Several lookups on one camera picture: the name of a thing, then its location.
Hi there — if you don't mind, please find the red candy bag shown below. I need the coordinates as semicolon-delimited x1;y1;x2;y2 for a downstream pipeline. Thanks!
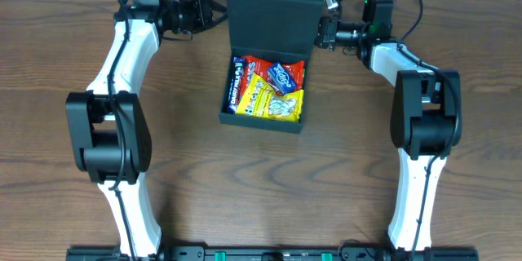
240;55;305;95

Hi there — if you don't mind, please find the dark green gift box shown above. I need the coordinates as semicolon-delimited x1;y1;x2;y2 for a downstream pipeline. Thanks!
219;0;324;133

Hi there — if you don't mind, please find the small blue Eclipse mint pack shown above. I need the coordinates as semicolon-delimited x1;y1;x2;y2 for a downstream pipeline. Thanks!
268;63;297;95

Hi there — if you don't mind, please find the dark blue Dairy Milk bar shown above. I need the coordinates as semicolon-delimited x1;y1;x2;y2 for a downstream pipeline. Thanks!
226;57;247;114

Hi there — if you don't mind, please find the yellow candy bag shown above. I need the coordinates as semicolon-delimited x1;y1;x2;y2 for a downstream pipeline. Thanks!
235;73;304;122

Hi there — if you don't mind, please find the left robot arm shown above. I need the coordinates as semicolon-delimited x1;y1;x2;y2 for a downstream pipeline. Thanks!
65;0;212;260

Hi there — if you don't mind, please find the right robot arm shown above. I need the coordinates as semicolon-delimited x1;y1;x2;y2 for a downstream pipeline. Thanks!
315;0;462;255

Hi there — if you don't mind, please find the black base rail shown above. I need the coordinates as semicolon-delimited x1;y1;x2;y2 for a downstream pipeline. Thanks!
65;245;480;261

